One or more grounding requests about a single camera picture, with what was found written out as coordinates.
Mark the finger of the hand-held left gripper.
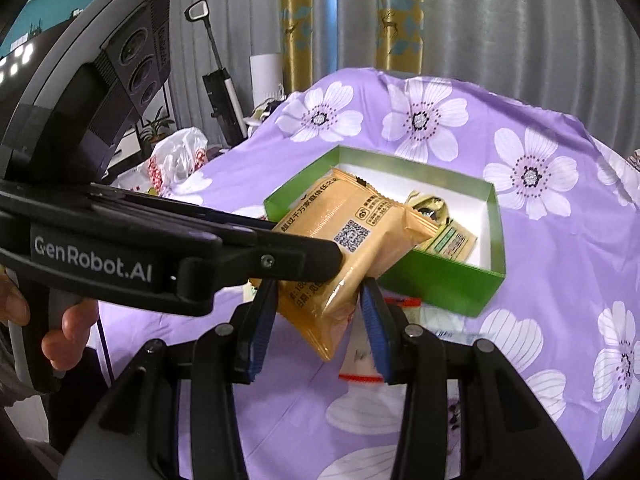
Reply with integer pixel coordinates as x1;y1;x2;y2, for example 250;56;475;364
90;184;282;235
175;239;346;296

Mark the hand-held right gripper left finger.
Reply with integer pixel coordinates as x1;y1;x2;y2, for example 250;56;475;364
60;277;278;480

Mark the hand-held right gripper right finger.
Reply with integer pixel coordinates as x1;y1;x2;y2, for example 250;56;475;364
361;277;583;480

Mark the green cardboard box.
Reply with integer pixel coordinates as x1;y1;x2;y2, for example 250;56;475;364
263;145;507;317

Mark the person's left hand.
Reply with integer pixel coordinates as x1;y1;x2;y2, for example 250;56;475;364
0;265;101;373

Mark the white red-edged snack packet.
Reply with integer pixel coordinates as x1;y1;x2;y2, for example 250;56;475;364
337;297;423;383

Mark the white and red plastic bag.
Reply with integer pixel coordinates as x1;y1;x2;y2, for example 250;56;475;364
117;127;208;198

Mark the potted plant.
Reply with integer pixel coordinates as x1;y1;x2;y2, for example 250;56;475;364
137;107;176;143

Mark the tan green-print snack packet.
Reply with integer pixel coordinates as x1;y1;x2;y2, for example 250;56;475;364
415;220;478;263

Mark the black upright vacuum cleaner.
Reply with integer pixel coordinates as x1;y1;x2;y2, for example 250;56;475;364
185;0;248;148

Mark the gold and black snack packet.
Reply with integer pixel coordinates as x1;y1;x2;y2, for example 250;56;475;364
405;190;453;226

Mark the white cylinder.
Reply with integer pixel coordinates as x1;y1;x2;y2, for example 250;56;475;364
249;53;288;116

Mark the purple floral cloth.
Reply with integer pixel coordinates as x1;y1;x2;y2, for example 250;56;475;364
97;67;640;480

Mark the grey curtain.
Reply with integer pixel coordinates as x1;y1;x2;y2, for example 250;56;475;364
167;0;640;136

